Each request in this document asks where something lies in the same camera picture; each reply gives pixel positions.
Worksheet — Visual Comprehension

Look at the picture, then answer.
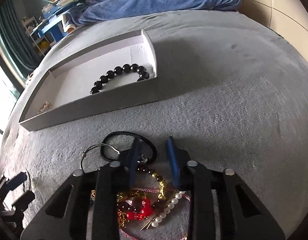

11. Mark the red bead bracelet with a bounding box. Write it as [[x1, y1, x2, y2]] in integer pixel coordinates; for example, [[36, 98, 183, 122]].
[[117, 197, 155, 222]]

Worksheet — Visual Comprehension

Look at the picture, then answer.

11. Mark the pearl hair pin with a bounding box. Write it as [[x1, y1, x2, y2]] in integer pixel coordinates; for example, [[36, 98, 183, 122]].
[[140, 191, 186, 231]]

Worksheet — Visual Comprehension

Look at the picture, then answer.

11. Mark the dark red gold-charm bracelet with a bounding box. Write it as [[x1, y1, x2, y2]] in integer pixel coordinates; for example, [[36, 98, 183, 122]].
[[136, 166, 167, 210]]

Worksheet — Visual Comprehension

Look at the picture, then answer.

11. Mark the black hair tie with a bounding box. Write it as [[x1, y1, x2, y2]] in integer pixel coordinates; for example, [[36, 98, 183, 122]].
[[100, 130, 158, 165]]

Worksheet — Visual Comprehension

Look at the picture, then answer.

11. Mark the black bead bracelet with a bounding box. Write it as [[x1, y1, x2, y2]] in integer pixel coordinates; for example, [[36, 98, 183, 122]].
[[90, 63, 150, 95]]

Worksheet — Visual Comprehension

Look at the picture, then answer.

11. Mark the grey cardboard tray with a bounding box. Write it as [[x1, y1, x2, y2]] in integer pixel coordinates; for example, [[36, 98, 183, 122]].
[[19, 29, 161, 131]]

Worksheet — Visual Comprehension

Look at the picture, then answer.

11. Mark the teal curtain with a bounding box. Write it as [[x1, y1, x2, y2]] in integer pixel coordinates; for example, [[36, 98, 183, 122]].
[[0, 0, 42, 80]]

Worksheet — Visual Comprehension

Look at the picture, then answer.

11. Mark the white shelf rack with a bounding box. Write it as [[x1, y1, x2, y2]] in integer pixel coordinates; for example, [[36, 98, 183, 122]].
[[21, 16, 50, 57]]

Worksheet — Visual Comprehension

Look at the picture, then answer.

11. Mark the blue desk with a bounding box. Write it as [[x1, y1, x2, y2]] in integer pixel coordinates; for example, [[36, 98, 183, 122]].
[[38, 0, 85, 42]]

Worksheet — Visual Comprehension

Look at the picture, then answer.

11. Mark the beige wardrobe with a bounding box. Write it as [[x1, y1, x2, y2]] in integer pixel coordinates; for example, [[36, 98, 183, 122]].
[[239, 0, 308, 62]]

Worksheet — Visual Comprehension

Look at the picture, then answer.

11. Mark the silver key ring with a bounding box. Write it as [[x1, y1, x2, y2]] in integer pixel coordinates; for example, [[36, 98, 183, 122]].
[[79, 142, 121, 172]]

